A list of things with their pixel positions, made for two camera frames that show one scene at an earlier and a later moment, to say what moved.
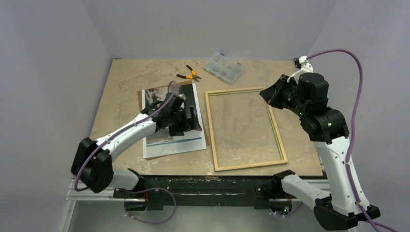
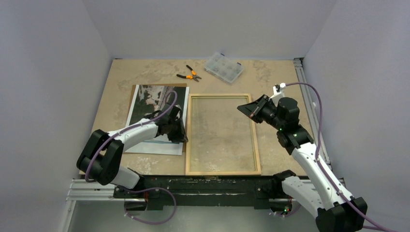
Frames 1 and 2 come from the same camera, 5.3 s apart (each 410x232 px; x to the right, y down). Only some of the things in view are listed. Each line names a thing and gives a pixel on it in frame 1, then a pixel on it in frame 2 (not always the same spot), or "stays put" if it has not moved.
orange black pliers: x=194 y=75 stays put
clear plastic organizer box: x=224 y=66 stays put
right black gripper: x=274 y=94 → x=259 y=108
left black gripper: x=191 y=123 → x=180 y=137
